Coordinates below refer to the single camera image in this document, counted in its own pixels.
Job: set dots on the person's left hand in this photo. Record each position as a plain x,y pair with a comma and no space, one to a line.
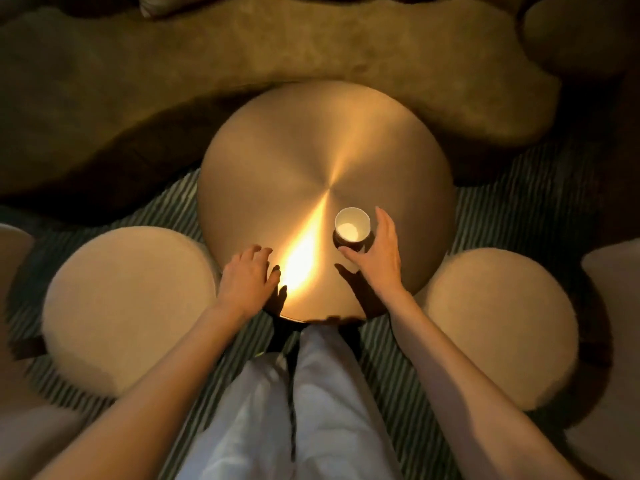
247,284

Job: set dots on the person's right hand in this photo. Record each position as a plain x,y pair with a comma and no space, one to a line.
380,264

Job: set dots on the person's right forearm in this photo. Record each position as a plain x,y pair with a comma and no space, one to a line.
475,394

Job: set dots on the person's left forearm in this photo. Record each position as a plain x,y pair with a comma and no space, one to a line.
140,399

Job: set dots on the person's white trousers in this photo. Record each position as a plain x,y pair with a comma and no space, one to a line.
330,404

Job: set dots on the white boucle armchair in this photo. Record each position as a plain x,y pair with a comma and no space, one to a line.
125,304
500,324

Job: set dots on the striped blue-green rug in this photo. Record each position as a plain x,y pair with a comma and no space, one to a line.
500,214

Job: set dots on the round brass coffee table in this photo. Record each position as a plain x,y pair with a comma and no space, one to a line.
310,154

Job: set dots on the green curved sofa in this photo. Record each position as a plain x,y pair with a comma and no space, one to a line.
250,49

